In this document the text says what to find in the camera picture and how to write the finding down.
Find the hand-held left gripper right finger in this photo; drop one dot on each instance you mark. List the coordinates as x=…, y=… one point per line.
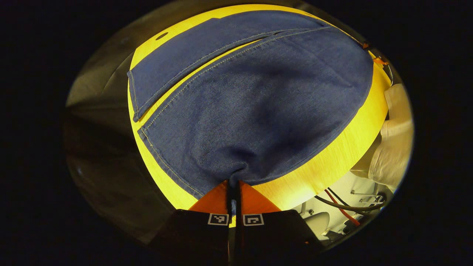
x=277, y=232

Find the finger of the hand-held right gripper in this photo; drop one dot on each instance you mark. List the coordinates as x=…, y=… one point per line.
x=380, y=61

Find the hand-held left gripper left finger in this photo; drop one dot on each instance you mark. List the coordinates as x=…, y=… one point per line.
x=196, y=232

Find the blue denim jeans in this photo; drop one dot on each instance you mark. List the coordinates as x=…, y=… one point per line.
x=258, y=111

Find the white metal frame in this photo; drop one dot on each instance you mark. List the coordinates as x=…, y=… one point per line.
x=317, y=221

